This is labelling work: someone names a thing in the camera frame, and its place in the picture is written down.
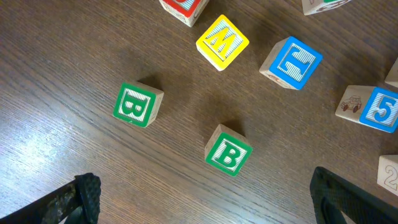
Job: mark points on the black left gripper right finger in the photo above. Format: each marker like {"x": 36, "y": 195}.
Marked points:
{"x": 334, "y": 197}

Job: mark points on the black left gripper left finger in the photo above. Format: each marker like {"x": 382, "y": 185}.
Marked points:
{"x": 76, "y": 202}

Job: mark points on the red K block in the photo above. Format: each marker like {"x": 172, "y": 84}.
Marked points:
{"x": 387, "y": 173}

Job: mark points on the blue 5 block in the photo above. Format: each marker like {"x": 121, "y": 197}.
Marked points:
{"x": 370, "y": 106}

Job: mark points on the green b block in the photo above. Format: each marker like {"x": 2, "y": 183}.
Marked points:
{"x": 138, "y": 104}
{"x": 227, "y": 150}

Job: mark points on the green B block far left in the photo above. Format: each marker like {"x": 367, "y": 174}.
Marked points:
{"x": 138, "y": 104}

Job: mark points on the red U block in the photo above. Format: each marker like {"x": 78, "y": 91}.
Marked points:
{"x": 392, "y": 76}

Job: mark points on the blue block left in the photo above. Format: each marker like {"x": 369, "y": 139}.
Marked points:
{"x": 291, "y": 63}

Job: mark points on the yellow block far left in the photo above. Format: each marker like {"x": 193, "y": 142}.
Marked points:
{"x": 221, "y": 43}

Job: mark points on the green J block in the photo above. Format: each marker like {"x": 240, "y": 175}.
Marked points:
{"x": 316, "y": 6}

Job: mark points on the red 6 block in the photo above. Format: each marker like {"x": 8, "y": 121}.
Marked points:
{"x": 186, "y": 11}

